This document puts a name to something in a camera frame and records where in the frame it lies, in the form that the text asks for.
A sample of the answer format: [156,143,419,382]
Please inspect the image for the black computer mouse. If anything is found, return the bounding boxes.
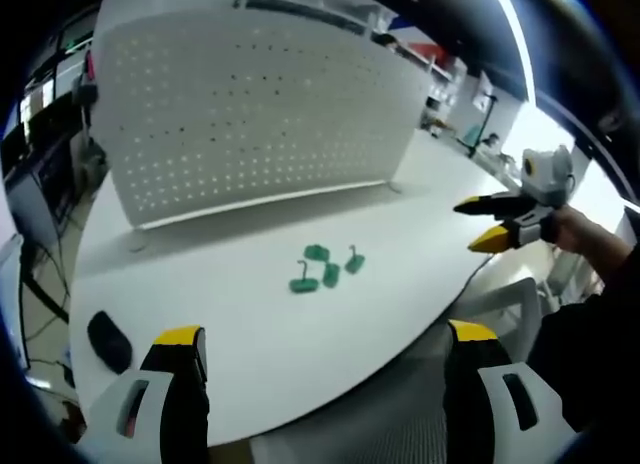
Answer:
[86,310,134,375]

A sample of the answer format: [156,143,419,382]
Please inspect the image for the person's right hand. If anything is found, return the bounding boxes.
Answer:
[549,206,609,255]

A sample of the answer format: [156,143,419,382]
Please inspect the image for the black cable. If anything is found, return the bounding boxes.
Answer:
[19,233,76,345]

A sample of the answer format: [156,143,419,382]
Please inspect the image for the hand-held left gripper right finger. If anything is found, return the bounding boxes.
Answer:
[444,319,576,464]

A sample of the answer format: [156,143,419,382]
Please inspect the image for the white office chair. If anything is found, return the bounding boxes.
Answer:
[249,276,544,464]

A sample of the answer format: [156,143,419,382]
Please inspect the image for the white perforated mounting plate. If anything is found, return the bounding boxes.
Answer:
[90,19,432,231]

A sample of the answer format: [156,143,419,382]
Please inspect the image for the black desk lamp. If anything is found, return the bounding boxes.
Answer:
[457,94,499,159]

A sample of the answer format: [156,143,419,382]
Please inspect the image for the computer monitor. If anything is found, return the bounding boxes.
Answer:
[18,81,56,135]

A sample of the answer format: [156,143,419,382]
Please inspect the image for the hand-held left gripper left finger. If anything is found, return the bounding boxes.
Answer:
[85,325,211,464]

